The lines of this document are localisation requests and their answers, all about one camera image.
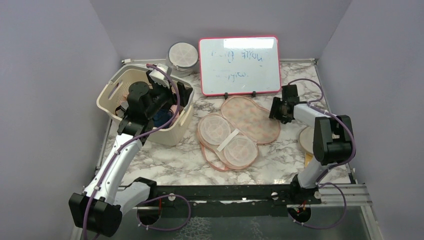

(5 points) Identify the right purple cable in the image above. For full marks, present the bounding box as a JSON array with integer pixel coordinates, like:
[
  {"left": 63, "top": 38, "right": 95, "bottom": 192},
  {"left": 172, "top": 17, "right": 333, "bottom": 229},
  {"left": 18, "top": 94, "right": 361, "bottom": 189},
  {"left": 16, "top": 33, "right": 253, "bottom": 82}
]
[{"left": 286, "top": 78, "right": 357, "bottom": 230}]

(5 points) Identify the purple cable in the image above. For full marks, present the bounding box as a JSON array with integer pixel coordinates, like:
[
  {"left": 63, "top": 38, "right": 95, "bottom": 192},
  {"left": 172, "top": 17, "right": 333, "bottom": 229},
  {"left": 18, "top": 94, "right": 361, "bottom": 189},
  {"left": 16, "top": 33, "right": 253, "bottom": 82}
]
[
  {"left": 82, "top": 63, "right": 192, "bottom": 240},
  {"left": 286, "top": 78, "right": 357, "bottom": 230}
]

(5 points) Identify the white round mesh container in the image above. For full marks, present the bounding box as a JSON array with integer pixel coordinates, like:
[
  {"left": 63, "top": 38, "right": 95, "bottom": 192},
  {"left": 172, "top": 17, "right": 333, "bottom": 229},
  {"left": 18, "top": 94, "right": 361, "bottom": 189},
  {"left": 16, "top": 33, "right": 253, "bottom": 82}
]
[{"left": 166, "top": 42, "right": 199, "bottom": 77}]

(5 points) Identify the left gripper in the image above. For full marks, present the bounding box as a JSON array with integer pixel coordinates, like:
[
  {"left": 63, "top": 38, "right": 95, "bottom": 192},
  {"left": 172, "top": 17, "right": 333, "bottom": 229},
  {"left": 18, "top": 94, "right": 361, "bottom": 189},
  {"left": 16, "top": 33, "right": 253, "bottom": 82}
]
[{"left": 145, "top": 71, "right": 193, "bottom": 119}]

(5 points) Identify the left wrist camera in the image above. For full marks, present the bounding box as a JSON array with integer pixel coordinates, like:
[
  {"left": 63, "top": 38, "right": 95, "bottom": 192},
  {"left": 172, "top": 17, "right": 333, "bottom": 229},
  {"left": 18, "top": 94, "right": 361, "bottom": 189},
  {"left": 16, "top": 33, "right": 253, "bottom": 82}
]
[{"left": 146, "top": 63, "right": 172, "bottom": 88}]

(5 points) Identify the round white disc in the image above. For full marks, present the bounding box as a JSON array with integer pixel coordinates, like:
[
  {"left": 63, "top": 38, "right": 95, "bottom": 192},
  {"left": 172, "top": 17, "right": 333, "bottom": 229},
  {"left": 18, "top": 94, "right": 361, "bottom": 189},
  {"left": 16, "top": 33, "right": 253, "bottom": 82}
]
[{"left": 298, "top": 126, "right": 314, "bottom": 155}]

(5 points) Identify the small yellow notepad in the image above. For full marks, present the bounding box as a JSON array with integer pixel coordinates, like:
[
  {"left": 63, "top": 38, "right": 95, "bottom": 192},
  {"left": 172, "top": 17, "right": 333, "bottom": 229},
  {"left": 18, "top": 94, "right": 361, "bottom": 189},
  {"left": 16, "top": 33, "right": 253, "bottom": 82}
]
[{"left": 304, "top": 152, "right": 314, "bottom": 168}]

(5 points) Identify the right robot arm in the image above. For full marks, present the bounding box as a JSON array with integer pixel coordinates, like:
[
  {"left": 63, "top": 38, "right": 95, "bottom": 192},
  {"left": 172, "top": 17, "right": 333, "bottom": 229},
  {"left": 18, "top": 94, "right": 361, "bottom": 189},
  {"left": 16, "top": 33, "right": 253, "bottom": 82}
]
[{"left": 269, "top": 84, "right": 356, "bottom": 204}]

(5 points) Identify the pink framed whiteboard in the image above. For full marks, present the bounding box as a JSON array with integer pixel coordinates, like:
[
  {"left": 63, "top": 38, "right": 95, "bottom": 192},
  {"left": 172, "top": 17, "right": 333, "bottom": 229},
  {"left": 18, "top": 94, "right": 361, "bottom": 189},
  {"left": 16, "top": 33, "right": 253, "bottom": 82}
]
[{"left": 198, "top": 35, "right": 282, "bottom": 96}]

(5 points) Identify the cream plastic laundry basket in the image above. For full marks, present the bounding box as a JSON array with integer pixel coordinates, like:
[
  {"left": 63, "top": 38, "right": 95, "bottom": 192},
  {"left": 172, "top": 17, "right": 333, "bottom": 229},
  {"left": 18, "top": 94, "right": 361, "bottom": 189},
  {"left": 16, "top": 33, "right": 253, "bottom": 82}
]
[{"left": 96, "top": 64, "right": 195, "bottom": 146}]

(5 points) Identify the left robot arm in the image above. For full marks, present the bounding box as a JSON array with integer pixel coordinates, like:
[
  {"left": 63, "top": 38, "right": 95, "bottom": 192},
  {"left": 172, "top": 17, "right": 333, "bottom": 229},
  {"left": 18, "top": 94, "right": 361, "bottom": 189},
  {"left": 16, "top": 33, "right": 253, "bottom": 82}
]
[{"left": 68, "top": 80, "right": 181, "bottom": 240}]

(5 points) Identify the blue lace garment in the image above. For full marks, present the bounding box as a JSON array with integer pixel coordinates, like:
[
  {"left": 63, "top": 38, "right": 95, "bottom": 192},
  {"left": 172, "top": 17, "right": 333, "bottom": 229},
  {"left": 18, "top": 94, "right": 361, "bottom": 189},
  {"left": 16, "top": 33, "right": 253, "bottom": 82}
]
[{"left": 153, "top": 109, "right": 174, "bottom": 128}]

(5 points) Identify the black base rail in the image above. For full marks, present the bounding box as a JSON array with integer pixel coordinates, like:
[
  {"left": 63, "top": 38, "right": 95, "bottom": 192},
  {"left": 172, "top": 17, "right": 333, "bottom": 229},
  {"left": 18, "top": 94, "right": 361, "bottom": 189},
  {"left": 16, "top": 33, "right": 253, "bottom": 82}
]
[{"left": 112, "top": 184, "right": 372, "bottom": 226}]

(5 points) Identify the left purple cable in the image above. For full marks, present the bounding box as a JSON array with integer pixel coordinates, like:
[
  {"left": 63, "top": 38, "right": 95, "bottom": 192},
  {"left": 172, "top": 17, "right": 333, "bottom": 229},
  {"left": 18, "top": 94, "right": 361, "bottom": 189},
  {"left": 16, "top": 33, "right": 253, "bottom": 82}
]
[{"left": 82, "top": 63, "right": 192, "bottom": 240}]

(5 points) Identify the floral mesh laundry bag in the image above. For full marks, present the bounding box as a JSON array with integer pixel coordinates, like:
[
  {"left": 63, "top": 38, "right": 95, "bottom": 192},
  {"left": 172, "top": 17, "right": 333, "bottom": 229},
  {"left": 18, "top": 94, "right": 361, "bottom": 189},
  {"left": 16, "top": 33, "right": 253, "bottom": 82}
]
[{"left": 196, "top": 95, "right": 281, "bottom": 172}]

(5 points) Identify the pink garment in basket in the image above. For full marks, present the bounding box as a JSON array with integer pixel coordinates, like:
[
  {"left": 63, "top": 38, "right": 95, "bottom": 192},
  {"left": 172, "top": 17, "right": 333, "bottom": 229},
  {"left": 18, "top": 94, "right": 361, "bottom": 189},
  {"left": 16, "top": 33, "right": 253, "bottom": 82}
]
[{"left": 115, "top": 95, "right": 177, "bottom": 118}]

